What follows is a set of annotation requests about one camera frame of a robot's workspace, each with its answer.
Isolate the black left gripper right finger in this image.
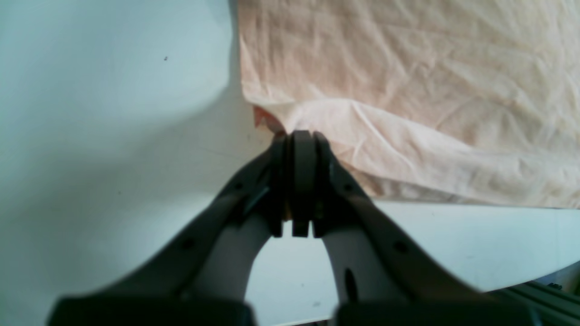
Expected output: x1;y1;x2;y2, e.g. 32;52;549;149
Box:
290;131;539;326

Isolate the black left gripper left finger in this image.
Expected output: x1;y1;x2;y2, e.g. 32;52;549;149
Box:
48;134;289;326

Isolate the peach T-shirt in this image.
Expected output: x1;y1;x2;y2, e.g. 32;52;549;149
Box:
237;0;580;209

